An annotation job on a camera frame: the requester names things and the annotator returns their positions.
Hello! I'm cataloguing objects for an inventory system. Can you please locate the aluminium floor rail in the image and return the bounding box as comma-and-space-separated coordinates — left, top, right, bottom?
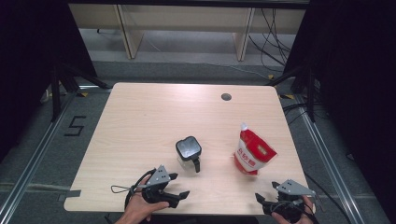
292, 92, 364, 224
0, 92, 78, 224

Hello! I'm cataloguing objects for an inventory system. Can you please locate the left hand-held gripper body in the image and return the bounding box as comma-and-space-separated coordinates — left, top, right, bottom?
137, 164, 172, 205

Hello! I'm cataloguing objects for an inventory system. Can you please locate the black curtain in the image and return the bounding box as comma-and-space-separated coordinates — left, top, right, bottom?
283, 0, 396, 220
0, 0, 98, 163

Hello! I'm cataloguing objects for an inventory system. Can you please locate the glass jar with black lid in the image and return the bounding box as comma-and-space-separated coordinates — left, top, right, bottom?
175, 135, 203, 174

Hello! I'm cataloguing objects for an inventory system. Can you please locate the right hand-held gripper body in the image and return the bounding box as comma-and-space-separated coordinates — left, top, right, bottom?
262, 178, 317, 224

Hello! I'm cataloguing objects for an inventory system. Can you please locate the person's right hand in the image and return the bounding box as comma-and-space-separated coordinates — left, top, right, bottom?
270, 195, 316, 224

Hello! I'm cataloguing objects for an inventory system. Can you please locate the bundle of black cables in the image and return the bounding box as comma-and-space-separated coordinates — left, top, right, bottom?
247, 8, 297, 74

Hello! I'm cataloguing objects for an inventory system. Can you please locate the black tripod stand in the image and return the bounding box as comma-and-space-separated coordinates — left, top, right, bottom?
49, 62, 112, 123
265, 64, 318, 123

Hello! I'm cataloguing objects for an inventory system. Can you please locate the black floor cable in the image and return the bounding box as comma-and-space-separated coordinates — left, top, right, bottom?
304, 172, 353, 224

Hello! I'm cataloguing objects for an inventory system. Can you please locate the thin wire loop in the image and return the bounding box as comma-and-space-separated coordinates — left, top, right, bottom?
110, 185, 138, 194

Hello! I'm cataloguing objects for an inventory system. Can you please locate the red white spouted pouch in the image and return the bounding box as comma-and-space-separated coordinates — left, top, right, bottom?
233, 121, 278, 176

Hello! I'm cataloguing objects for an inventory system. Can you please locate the grey tape strip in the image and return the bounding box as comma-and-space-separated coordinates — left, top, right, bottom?
58, 189, 82, 202

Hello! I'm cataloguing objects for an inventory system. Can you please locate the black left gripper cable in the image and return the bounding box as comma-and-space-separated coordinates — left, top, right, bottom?
124, 168, 157, 210

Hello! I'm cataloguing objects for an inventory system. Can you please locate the person's left hand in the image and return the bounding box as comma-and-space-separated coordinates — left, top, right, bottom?
120, 176, 171, 222

